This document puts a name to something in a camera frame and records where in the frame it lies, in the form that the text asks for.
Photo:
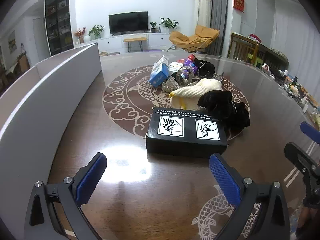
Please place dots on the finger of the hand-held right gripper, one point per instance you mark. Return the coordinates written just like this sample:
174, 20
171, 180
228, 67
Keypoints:
311, 131
297, 155

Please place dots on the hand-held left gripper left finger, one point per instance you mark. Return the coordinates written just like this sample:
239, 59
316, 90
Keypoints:
90, 177

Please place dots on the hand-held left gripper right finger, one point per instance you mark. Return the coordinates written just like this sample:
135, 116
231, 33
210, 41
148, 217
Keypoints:
225, 180

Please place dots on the black cardboard box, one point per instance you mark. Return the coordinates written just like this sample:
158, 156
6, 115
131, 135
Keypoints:
175, 143

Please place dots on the grey storage box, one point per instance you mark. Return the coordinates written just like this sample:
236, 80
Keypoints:
37, 100

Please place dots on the cream knit hat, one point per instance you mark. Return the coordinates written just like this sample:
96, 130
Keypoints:
195, 90

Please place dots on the brown fish-patterned wooden desktop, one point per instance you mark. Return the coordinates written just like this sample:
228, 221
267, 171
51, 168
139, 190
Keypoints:
125, 180

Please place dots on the black fluffy scrunchie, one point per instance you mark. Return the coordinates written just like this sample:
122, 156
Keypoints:
215, 102
240, 117

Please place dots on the cluttered wooden sideboard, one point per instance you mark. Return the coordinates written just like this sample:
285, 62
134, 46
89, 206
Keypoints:
287, 70

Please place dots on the rhinestone bow hair clip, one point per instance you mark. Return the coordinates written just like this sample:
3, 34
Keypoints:
171, 85

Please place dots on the clear plastic hair claw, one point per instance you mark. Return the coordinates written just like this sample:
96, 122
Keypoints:
183, 73

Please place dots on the black scrunchie with beads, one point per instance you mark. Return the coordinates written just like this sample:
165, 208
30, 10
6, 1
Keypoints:
205, 67

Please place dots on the blue and white medicine box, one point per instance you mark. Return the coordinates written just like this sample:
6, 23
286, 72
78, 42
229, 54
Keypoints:
158, 72

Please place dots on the red foil packet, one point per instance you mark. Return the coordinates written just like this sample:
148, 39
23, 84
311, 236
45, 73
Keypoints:
191, 56

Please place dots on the white television cabinet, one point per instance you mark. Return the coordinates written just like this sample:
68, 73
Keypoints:
110, 42

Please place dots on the white round vase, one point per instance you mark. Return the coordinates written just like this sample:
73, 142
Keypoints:
86, 38

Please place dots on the orange lounge chair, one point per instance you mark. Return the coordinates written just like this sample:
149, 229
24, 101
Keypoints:
197, 37

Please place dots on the wooden bench with metal legs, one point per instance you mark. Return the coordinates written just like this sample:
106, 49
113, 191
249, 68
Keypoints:
135, 39

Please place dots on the bushy green potted plant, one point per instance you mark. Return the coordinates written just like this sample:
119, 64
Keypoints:
96, 31

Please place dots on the grey curtain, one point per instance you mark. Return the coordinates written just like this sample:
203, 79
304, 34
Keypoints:
218, 10

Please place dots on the framed landscape picture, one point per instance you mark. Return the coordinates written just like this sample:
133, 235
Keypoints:
12, 42

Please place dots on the black flat television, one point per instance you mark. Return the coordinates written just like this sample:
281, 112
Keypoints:
128, 22

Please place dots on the dark glass display cabinet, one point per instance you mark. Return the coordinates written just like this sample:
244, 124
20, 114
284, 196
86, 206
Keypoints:
60, 20

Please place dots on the small potted plant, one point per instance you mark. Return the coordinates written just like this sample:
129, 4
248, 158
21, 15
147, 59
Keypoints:
153, 27

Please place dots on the white standing air conditioner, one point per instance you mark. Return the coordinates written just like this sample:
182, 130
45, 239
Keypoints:
203, 7

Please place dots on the broad-leaf potted plant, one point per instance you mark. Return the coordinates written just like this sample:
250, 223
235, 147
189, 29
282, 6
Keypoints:
169, 23

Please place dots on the black frame eyeglasses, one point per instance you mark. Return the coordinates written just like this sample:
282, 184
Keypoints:
210, 78

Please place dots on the red wall hanging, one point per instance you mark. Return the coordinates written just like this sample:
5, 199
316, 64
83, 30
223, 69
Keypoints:
238, 2

